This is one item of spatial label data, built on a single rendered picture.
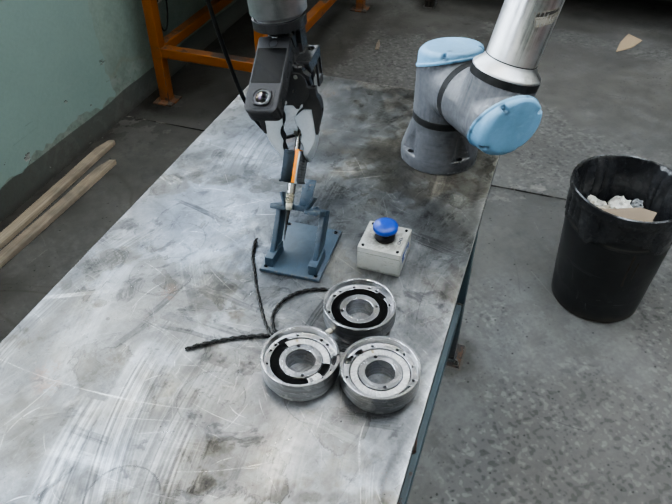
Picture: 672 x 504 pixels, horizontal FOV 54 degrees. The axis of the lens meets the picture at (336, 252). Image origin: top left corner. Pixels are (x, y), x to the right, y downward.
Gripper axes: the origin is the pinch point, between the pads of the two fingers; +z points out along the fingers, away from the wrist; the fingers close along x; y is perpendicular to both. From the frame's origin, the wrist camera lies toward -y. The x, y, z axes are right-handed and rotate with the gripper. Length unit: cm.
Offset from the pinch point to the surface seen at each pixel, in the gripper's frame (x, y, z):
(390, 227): -13.2, 1.0, 13.1
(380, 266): -11.7, -1.6, 18.9
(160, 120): 120, 165, 86
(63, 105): 139, 130, 60
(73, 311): 31.9, -19.5, 16.0
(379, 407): -15.9, -28.7, 18.7
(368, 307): -11.4, -11.1, 18.7
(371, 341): -13.3, -19.1, 17.2
